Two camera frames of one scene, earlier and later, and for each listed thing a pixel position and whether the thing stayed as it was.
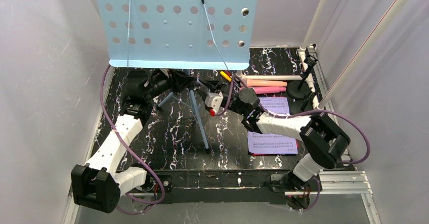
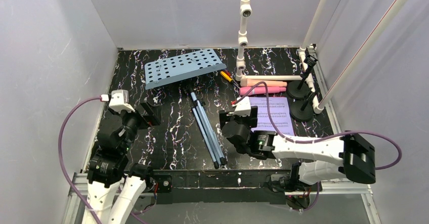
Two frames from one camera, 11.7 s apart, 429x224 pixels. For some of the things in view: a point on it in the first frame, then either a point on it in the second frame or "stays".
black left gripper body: x=174 y=83 → x=147 y=113
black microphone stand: x=300 y=89 stays
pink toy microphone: x=260 y=90 stays
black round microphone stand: x=301 y=105 stays
